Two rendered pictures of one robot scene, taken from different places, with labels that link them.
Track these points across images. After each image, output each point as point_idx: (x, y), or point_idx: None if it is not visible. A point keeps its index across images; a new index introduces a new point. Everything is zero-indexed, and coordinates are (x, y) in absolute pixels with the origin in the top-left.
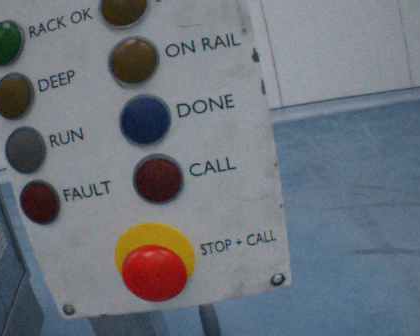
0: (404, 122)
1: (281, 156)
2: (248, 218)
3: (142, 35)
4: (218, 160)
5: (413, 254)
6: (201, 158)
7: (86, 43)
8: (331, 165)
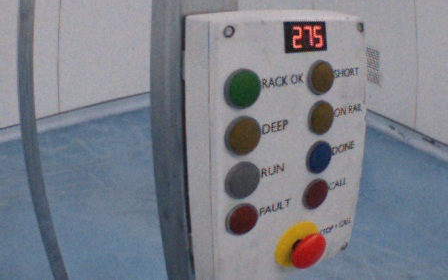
0: None
1: (65, 160)
2: (343, 211)
3: (326, 100)
4: (341, 179)
5: None
6: (335, 179)
7: (297, 100)
8: (111, 170)
